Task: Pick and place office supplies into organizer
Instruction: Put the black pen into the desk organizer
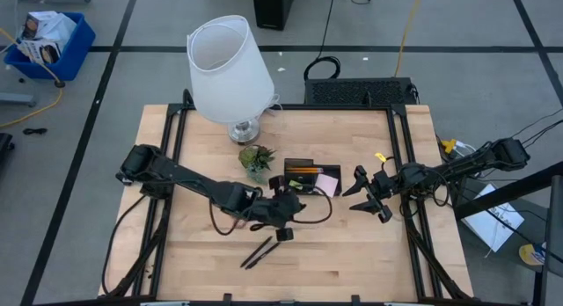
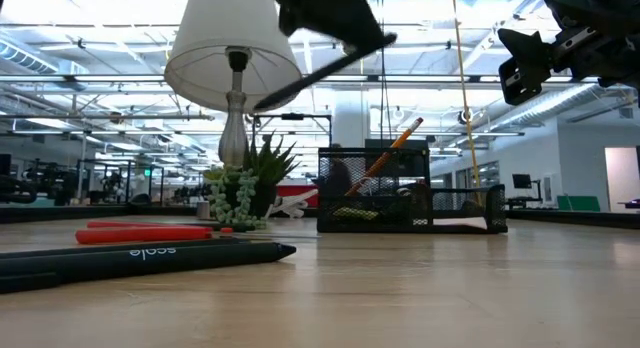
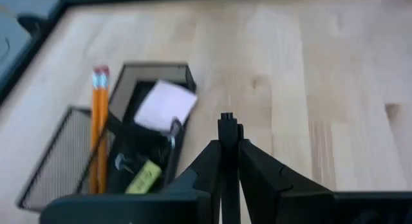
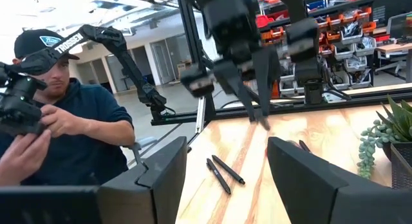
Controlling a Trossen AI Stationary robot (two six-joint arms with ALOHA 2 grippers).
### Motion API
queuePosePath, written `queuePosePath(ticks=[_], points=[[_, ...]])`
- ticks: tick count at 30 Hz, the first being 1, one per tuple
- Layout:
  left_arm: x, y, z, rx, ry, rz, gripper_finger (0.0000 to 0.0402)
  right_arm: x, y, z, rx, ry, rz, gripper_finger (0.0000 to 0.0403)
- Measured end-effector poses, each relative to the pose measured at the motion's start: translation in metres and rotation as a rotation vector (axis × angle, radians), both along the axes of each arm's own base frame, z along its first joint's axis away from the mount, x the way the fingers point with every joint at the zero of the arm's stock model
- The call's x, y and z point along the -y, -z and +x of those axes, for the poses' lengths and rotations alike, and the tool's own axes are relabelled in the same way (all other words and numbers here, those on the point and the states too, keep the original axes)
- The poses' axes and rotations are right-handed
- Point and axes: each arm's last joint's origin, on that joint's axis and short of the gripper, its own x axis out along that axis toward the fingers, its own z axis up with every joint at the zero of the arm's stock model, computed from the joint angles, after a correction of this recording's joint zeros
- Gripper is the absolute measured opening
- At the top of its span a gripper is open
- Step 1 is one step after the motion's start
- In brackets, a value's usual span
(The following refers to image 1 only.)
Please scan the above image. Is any grey upright post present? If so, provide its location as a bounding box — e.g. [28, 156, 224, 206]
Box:
[538, 173, 563, 306]

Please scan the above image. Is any black mesh desk organizer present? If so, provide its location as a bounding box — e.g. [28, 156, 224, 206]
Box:
[283, 157, 343, 198]

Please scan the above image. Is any black metal rig frame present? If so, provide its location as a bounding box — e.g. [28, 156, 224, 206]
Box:
[99, 88, 475, 306]

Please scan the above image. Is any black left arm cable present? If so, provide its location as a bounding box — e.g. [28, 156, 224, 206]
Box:
[208, 186, 334, 237]

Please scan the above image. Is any black rounded object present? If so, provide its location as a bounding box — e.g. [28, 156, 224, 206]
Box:
[0, 132, 15, 166]

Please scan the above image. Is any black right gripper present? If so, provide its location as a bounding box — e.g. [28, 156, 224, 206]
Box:
[341, 164, 397, 224]

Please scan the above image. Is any yellow hanging cable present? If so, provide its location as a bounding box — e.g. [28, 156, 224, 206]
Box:
[393, 0, 426, 77]

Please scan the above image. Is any yellow floor cable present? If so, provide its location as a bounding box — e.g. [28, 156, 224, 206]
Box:
[0, 26, 65, 129]

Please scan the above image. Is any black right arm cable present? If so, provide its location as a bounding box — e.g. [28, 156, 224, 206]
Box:
[380, 155, 452, 209]

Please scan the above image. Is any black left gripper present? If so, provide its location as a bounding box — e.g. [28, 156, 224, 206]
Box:
[252, 174, 307, 242]

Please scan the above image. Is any white cable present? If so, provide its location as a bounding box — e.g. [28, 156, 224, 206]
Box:
[455, 141, 479, 163]

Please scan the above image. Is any clear lamp cable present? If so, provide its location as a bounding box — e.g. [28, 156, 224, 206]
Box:
[263, 92, 283, 118]

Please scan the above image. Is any pale pink sticky note pad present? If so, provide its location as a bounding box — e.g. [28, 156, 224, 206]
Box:
[314, 172, 340, 197]

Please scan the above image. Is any blue plastic bin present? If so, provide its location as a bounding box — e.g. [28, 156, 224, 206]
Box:
[4, 11, 97, 82]

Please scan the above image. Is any white printed package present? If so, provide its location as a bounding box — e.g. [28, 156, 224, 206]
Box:
[21, 10, 78, 46]
[17, 38, 62, 65]

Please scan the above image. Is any black diagonal beam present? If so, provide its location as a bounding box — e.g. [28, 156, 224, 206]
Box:
[452, 160, 563, 222]

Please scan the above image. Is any black upright box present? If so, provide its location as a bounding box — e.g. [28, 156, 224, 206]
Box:
[252, 0, 298, 32]

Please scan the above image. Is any white booklet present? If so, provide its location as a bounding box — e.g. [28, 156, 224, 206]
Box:
[461, 182, 526, 253]

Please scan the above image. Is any black arm base cable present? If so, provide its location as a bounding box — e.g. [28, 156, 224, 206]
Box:
[100, 193, 150, 297]

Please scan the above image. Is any black pen with white print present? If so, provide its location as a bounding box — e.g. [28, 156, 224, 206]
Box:
[245, 242, 282, 271]

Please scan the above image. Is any black mesh computer case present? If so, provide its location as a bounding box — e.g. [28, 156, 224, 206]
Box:
[303, 76, 418, 106]

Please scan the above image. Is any succulent plant in black pot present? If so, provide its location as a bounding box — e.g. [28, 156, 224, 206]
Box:
[238, 143, 277, 185]

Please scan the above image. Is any yellow round disc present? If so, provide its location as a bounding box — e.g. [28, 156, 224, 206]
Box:
[518, 243, 546, 266]

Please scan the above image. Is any white shade silver table lamp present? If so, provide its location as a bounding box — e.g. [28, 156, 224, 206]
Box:
[186, 14, 276, 146]

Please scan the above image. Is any coiled black cable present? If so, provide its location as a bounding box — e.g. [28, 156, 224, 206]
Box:
[303, 0, 342, 82]

